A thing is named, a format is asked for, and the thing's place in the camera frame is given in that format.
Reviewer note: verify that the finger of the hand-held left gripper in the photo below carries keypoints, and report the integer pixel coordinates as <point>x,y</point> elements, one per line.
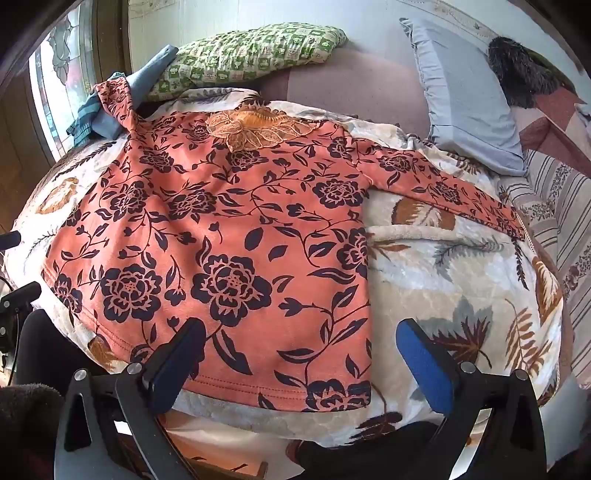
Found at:
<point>9,240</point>
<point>21,295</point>

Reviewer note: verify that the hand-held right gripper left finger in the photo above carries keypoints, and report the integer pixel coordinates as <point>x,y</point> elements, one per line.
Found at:
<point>178,369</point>

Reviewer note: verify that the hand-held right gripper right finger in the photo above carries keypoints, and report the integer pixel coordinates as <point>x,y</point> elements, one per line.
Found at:
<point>429,364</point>

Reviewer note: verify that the orange floral shirt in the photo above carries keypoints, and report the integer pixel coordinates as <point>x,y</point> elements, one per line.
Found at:
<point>231,230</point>

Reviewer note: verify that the person's left leg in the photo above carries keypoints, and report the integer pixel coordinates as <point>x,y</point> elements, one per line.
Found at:
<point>55,350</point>

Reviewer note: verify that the person's leg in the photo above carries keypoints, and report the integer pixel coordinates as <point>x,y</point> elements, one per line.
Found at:
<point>55,350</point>
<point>369,452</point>

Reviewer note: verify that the leaf print fleece blanket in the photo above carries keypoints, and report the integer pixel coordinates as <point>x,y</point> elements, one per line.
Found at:
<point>438,286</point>

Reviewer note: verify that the person's right leg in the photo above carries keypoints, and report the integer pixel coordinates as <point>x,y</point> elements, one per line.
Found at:
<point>369,452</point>

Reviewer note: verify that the teal striped cloth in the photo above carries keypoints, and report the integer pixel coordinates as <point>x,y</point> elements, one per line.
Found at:
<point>85,117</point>

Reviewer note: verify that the stained glass window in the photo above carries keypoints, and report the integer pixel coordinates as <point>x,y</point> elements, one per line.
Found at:
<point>60,55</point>

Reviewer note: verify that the striped floral bedsheet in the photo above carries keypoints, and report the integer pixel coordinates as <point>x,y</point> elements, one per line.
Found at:
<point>568,207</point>

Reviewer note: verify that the blue cloth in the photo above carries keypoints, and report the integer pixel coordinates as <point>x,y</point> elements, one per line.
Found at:
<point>147,78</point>

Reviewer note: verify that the grey folded cloth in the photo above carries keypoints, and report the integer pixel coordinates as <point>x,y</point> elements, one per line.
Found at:
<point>461,101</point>

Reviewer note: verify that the pink patchwork quilt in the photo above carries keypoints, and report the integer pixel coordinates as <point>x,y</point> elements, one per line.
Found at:
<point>554,124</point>

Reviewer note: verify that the mauve bedsheet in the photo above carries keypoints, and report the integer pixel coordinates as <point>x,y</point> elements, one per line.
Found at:
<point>369,87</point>

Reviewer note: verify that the white crumpled cloth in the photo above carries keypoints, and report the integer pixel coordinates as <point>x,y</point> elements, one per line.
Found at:
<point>584,114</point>

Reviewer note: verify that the green checked pillow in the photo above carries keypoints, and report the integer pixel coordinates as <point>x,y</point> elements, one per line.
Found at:
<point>249,55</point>

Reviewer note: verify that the dark crumpled cloth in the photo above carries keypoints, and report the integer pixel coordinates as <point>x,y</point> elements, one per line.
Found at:
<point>521,64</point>

